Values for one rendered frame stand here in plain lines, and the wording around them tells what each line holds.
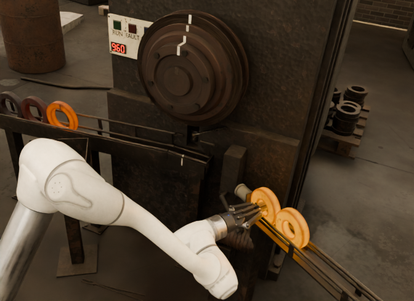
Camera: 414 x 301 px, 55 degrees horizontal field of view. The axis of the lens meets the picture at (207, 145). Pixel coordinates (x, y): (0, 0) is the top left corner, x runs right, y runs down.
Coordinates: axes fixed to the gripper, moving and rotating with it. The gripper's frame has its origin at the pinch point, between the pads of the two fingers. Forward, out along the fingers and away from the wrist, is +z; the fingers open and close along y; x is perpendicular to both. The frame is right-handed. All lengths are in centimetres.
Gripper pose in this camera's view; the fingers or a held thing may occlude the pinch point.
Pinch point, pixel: (265, 205)
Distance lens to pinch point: 159.7
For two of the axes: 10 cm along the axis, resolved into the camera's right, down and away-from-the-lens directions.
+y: 5.1, 5.0, -6.9
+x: 0.0, -8.1, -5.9
